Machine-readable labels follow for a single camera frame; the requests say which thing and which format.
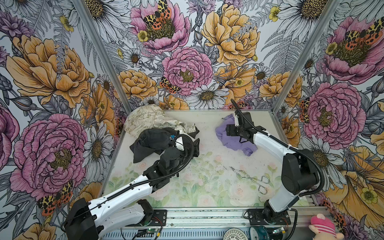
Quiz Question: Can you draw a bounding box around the aluminium corner post left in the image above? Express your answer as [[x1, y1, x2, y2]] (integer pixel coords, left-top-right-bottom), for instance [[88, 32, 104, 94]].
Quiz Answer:
[[74, 1, 132, 115]]

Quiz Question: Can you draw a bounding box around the teal tape roll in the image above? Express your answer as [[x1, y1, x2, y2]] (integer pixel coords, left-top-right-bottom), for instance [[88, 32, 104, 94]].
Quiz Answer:
[[250, 226, 271, 240]]

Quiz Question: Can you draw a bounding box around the aluminium corner post right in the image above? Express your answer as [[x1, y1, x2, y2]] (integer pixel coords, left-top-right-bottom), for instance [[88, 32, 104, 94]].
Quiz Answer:
[[271, 1, 340, 114]]

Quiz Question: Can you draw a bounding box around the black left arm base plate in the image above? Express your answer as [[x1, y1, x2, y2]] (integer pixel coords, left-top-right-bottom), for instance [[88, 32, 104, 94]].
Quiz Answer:
[[139, 209, 168, 227]]

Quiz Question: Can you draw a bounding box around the cream cloth with green print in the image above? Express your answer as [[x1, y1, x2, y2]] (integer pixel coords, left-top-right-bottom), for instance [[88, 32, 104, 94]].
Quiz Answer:
[[124, 105, 199, 138]]

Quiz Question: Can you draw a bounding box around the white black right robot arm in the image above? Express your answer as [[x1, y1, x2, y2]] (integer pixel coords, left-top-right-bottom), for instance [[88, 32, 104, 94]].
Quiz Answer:
[[226, 100, 325, 223]]

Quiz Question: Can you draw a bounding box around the aluminium corner post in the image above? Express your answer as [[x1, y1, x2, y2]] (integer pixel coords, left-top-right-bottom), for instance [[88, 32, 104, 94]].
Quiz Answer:
[[74, 1, 132, 115], [271, 1, 340, 114]]

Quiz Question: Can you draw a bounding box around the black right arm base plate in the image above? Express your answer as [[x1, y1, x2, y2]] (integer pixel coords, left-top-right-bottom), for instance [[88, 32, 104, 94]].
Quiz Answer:
[[243, 209, 292, 226]]

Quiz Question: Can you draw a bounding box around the purple cloth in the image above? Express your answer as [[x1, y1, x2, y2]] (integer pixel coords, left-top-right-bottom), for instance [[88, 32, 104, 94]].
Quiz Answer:
[[216, 114, 258, 157]]

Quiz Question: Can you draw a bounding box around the aluminium front rail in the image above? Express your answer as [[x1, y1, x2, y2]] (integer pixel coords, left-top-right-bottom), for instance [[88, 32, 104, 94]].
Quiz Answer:
[[102, 207, 319, 240]]

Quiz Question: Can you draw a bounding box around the dark grey cloth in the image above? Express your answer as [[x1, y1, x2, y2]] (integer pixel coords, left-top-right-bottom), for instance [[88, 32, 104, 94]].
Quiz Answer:
[[130, 128, 190, 166]]

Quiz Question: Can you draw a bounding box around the pink plush toy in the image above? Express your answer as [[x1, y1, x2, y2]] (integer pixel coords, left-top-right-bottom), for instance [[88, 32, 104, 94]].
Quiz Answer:
[[309, 214, 345, 240]]

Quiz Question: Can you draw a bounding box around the white round fan grille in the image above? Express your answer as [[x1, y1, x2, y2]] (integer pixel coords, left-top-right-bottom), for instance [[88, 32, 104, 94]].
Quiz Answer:
[[223, 228, 248, 240]]

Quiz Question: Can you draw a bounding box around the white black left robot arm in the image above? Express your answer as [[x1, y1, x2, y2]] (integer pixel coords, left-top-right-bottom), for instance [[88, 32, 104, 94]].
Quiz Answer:
[[61, 134, 200, 240]]

